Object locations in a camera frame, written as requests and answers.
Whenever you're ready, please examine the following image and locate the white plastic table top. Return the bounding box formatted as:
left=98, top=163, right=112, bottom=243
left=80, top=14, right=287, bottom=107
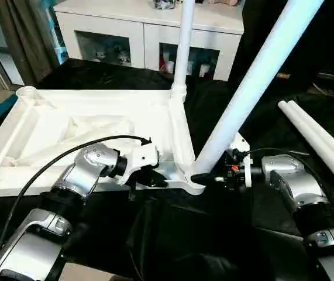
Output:
left=0, top=85, right=207, bottom=203

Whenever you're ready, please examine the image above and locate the white plastic table leg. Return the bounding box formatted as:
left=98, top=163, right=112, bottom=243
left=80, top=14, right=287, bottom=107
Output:
left=285, top=99, right=334, bottom=176
left=185, top=0, right=325, bottom=189
left=277, top=101, right=334, bottom=205
left=171, top=0, right=196, bottom=104

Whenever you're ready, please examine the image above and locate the black mat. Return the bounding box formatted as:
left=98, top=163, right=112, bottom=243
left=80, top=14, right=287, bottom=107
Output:
left=0, top=57, right=334, bottom=281

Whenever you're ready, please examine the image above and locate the black speaker with gold label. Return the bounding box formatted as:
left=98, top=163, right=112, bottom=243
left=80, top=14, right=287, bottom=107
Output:
left=236, top=0, right=334, bottom=88

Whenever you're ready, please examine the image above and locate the teal floor strip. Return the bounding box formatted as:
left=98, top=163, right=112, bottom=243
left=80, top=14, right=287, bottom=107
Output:
left=0, top=92, right=19, bottom=120

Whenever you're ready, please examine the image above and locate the white glass-door cabinet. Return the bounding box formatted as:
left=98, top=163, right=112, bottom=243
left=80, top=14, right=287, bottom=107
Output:
left=54, top=0, right=245, bottom=81

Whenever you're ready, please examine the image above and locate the light blue plastic rack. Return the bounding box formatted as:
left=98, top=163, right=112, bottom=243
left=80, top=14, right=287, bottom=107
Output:
left=48, top=5, right=68, bottom=66

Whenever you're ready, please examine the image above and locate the clear glass jar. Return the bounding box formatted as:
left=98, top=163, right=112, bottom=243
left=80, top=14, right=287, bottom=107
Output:
left=153, top=0, right=178, bottom=11

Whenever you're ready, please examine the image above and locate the grey-brown curtain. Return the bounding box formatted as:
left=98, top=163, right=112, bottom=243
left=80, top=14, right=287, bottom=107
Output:
left=0, top=0, right=60, bottom=86

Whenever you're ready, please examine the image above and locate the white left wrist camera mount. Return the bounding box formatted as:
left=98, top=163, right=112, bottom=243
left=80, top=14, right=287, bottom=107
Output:
left=122, top=143, right=160, bottom=187

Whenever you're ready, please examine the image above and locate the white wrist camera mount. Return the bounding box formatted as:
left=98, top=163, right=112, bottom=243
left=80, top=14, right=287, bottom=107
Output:
left=228, top=133, right=254, bottom=188
left=122, top=143, right=160, bottom=187

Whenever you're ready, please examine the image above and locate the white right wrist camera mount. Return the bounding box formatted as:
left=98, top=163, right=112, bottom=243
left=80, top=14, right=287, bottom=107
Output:
left=228, top=133, right=254, bottom=188

